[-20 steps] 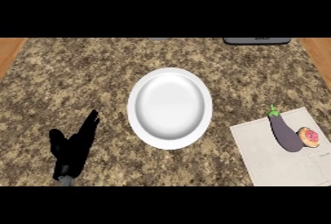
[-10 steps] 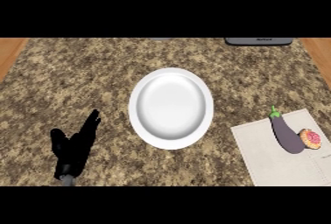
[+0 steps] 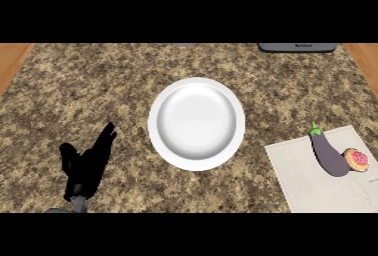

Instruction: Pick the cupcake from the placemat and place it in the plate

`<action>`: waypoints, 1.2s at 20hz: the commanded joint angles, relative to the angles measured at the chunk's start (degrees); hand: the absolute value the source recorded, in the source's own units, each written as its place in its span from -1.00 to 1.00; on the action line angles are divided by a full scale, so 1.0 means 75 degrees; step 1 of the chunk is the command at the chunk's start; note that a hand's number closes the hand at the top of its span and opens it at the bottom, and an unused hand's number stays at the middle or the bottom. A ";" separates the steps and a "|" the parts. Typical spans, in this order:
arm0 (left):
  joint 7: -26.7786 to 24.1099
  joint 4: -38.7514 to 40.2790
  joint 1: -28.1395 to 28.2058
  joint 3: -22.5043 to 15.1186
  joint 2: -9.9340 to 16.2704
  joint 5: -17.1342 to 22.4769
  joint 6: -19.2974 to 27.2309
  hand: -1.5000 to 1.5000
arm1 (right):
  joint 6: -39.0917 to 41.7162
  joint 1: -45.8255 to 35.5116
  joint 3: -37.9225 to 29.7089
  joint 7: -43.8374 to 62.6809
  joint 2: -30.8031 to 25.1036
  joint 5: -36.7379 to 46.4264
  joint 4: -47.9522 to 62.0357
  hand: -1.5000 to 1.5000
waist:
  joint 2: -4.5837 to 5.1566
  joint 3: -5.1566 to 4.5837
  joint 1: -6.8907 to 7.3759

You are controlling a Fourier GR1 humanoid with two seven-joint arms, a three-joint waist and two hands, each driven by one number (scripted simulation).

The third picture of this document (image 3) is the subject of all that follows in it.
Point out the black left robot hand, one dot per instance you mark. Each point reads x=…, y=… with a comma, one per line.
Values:
x=89, y=166

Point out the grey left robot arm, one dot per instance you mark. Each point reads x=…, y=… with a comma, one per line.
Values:
x=77, y=204

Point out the white oval plate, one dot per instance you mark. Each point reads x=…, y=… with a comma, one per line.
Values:
x=195, y=124

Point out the pale grey placemat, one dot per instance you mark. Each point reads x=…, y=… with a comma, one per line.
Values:
x=319, y=186

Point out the pink frosted cupcake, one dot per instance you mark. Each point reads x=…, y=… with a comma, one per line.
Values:
x=358, y=160

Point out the purple eggplant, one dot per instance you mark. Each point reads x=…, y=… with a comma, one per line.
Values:
x=328, y=156

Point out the dark grey appliance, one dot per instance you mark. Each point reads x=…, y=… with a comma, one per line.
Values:
x=297, y=47

